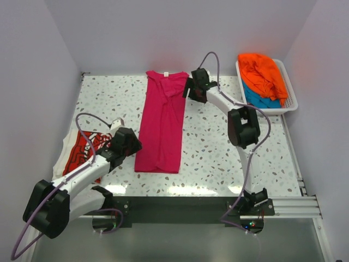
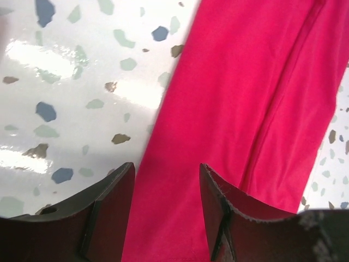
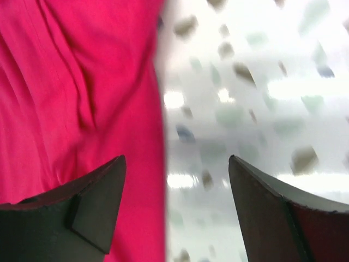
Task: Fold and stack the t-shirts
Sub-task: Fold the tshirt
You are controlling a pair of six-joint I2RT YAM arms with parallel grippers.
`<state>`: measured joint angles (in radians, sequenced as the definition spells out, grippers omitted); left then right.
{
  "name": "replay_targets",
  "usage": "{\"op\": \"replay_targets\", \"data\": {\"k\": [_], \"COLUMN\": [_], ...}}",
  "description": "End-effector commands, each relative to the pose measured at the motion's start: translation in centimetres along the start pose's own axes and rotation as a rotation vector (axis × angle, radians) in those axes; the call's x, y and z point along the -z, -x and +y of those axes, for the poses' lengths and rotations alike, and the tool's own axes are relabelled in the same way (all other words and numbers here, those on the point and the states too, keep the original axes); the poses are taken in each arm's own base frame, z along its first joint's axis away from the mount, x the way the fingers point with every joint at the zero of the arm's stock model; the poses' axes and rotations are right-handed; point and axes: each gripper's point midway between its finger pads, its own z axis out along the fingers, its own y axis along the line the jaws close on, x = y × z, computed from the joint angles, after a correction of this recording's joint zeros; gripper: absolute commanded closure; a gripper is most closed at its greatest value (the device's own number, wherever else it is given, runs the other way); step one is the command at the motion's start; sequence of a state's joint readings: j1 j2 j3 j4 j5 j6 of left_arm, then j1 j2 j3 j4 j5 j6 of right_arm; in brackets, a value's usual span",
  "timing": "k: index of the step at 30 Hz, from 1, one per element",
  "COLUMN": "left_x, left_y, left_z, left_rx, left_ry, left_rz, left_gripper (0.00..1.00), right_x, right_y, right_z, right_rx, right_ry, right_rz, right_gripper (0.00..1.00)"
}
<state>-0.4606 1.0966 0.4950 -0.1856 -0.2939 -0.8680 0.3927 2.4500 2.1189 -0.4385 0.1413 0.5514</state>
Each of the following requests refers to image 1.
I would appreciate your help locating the folded white red t shirt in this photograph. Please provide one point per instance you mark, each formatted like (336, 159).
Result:
(76, 151)

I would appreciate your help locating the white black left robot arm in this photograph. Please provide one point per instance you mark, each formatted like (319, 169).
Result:
(52, 205)

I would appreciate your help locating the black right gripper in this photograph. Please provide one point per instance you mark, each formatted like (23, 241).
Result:
(190, 84)

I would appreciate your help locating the orange t shirt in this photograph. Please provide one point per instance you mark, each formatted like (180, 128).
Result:
(262, 75)

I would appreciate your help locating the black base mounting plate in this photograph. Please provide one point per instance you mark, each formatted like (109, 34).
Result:
(125, 211)

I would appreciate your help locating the magenta t shirt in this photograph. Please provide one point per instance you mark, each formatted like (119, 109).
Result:
(161, 127)

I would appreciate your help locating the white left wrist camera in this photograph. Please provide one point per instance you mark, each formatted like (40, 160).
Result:
(116, 124)

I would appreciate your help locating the blue t shirt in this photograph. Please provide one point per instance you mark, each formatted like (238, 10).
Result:
(256, 100)

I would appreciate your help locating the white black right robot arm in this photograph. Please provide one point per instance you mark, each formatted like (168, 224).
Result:
(243, 131)

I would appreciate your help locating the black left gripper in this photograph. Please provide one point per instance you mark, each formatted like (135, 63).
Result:
(136, 145)

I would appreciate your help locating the white plastic basket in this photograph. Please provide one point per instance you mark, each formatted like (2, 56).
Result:
(290, 104)

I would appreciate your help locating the aluminium rail frame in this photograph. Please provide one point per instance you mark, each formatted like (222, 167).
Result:
(297, 208)

